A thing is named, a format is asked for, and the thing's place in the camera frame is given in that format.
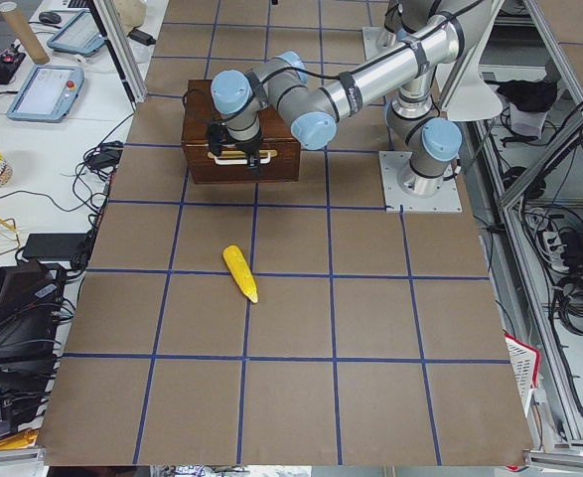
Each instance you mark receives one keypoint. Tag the cardboard tube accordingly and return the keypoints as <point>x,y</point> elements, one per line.
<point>21,28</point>

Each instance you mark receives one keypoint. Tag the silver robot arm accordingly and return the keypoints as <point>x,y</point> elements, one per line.
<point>426,33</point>
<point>393,29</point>

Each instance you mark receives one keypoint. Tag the white red plastic basket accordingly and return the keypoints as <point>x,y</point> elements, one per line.
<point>525,362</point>

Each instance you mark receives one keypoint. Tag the aluminium frame post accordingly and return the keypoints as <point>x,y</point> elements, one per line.
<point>109,26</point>

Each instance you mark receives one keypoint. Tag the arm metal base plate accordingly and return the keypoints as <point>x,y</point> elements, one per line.
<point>373,54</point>
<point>405,192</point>

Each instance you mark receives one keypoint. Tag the blue teach pendant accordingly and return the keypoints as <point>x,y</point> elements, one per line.
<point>47,94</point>
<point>79,35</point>

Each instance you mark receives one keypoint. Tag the white drawer handle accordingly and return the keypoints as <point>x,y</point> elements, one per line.
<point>236,157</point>

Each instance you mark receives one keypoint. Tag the near blue teach pendant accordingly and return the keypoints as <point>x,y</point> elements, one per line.
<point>47,94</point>

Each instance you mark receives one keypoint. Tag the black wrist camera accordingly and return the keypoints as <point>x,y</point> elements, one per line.
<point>215,137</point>

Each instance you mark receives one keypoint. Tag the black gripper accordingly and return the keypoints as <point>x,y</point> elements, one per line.
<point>249,147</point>

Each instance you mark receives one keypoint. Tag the far blue teach pendant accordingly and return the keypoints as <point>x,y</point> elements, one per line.
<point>79,35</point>

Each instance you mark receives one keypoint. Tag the brown wooden drawer box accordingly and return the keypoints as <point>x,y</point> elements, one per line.
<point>199,113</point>

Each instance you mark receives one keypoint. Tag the black computer mouse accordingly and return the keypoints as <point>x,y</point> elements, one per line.
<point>49,18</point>

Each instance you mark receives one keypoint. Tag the black power adapter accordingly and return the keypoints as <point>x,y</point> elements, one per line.
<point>141,37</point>

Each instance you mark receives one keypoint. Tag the beige cap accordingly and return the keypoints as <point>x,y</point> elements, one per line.
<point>132,13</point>

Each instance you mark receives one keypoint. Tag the black power brick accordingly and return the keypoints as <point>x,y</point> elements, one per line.
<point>52,246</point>

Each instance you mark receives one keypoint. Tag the yellow corn cob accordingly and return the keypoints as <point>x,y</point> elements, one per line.
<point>240,272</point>

